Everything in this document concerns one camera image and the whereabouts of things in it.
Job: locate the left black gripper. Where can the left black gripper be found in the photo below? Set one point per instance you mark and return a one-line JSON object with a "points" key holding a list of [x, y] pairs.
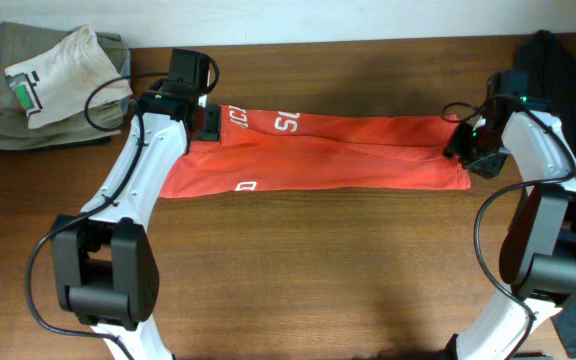
{"points": [[210, 124]]}

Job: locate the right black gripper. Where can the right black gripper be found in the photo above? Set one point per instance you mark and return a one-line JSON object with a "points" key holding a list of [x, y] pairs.
{"points": [[486, 168]]}

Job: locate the orange t-shirt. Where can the orange t-shirt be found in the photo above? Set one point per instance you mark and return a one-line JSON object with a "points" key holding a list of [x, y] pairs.
{"points": [[262, 150]]}

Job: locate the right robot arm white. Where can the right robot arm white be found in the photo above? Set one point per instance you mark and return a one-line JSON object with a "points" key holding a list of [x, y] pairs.
{"points": [[537, 261]]}

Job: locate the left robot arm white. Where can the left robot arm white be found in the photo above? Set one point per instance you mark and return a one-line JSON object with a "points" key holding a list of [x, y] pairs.
{"points": [[105, 270]]}

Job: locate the white folded t-shirt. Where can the white folded t-shirt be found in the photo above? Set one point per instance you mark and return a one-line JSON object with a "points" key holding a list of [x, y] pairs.
{"points": [[60, 82]]}

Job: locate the olive folded garment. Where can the olive folded garment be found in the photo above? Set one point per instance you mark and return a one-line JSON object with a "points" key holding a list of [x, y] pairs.
{"points": [[19, 42]]}

